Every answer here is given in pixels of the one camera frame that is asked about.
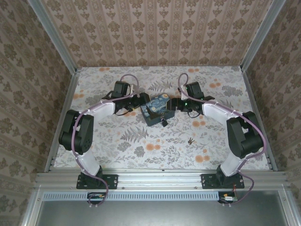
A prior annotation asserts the blue starry print box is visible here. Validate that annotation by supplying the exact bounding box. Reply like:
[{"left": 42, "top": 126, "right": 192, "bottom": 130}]
[{"left": 140, "top": 93, "right": 176, "bottom": 127}]

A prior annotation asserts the floral table cover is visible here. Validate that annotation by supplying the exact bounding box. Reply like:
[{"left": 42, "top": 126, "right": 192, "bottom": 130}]
[{"left": 53, "top": 66, "right": 270, "bottom": 170}]

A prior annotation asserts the small circuit board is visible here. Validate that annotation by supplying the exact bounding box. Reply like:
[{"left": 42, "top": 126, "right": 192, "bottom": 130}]
[
  {"left": 87, "top": 192, "right": 106, "bottom": 204},
  {"left": 218, "top": 192, "right": 238, "bottom": 204}
]

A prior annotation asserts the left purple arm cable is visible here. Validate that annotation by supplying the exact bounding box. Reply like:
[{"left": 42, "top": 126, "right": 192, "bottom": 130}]
[{"left": 74, "top": 73, "right": 139, "bottom": 209}]

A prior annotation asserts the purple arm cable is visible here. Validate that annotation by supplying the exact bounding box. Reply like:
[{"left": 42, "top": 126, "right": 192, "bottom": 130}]
[
  {"left": 74, "top": 73, "right": 139, "bottom": 209},
  {"left": 177, "top": 73, "right": 268, "bottom": 208}
]

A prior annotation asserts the aluminium frame rail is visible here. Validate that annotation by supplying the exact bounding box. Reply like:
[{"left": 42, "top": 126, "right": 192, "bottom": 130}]
[
  {"left": 240, "top": 66, "right": 278, "bottom": 171},
  {"left": 34, "top": 168, "right": 288, "bottom": 189},
  {"left": 44, "top": 67, "right": 82, "bottom": 173}
]

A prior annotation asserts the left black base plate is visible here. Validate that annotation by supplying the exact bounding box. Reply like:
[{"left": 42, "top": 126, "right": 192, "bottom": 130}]
[{"left": 76, "top": 173, "right": 119, "bottom": 190}]

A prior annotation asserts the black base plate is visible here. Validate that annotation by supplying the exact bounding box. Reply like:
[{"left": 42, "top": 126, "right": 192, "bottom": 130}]
[
  {"left": 201, "top": 173, "right": 245, "bottom": 190},
  {"left": 76, "top": 173, "right": 119, "bottom": 190}
]

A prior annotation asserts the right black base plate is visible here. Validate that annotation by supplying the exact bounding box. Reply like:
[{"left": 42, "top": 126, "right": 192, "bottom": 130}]
[{"left": 201, "top": 173, "right": 245, "bottom": 190}]

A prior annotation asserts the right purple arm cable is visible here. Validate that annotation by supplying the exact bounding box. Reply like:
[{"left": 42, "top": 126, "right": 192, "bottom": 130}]
[{"left": 177, "top": 73, "right": 268, "bottom": 208}]

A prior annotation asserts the aluminium frame post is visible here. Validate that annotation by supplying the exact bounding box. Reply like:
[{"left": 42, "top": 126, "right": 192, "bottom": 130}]
[
  {"left": 241, "top": 0, "right": 287, "bottom": 70},
  {"left": 27, "top": 0, "right": 79, "bottom": 74}
]

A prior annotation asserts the grey slotted cable duct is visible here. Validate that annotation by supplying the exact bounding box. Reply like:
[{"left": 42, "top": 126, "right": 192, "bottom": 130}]
[{"left": 43, "top": 191, "right": 221, "bottom": 202}]

